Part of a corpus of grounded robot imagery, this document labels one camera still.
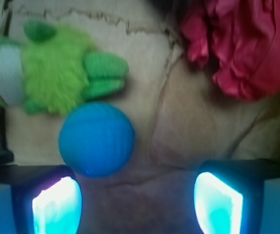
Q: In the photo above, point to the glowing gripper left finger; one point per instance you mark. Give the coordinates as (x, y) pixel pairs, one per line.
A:
(39, 200)

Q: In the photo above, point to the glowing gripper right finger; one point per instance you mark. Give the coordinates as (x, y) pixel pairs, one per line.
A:
(238, 196)

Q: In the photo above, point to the blue ball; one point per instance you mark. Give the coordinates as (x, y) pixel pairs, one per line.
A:
(96, 140)

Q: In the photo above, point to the brown paper bag bin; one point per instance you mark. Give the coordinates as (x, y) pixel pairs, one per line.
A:
(180, 118)

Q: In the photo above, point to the green plush toy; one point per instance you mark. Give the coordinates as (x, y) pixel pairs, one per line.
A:
(56, 70)

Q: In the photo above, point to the red crumpled cloth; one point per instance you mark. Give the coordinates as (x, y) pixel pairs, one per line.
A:
(244, 36)

